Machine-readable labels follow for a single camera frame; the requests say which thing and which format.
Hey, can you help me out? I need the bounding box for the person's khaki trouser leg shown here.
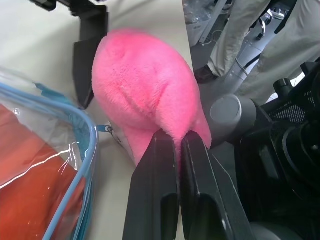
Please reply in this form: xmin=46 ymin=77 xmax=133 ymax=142
xmin=239 ymin=0 xmax=320 ymax=104
xmin=206 ymin=0 xmax=274 ymax=79

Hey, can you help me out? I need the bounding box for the clear plastic bag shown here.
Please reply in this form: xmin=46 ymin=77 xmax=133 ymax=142
xmin=182 ymin=0 xmax=227 ymax=47

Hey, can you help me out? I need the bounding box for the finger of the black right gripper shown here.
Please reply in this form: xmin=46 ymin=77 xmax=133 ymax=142
xmin=68 ymin=4 xmax=110 ymax=110

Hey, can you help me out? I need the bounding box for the dark brown shoe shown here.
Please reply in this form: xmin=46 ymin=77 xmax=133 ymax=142
xmin=194 ymin=65 xmax=219 ymax=84

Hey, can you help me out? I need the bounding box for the pink fluffy cloth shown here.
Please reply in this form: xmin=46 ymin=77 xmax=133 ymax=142
xmin=91 ymin=28 xmax=213 ymax=168

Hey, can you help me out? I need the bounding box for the blue zipper pull tab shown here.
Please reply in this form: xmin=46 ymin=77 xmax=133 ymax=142
xmin=97 ymin=124 xmax=122 ymax=144

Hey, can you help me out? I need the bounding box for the grey robot body joint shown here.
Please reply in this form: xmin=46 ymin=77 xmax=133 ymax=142
xmin=199 ymin=83 xmax=259 ymax=151

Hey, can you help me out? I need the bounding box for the orange cloth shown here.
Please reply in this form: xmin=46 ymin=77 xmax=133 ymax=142
xmin=0 ymin=103 xmax=87 ymax=240

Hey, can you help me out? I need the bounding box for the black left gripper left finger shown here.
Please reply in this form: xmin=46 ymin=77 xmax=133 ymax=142
xmin=122 ymin=130 xmax=181 ymax=240

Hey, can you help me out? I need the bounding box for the black chair caster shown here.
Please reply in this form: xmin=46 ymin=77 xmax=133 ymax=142
xmin=254 ymin=11 xmax=274 ymax=40

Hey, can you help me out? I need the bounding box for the clear plastic pouch blue trim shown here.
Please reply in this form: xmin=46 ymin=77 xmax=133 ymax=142
xmin=0 ymin=65 xmax=101 ymax=240

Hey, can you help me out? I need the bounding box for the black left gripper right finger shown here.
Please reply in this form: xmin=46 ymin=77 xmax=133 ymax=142
xmin=179 ymin=130 xmax=254 ymax=240

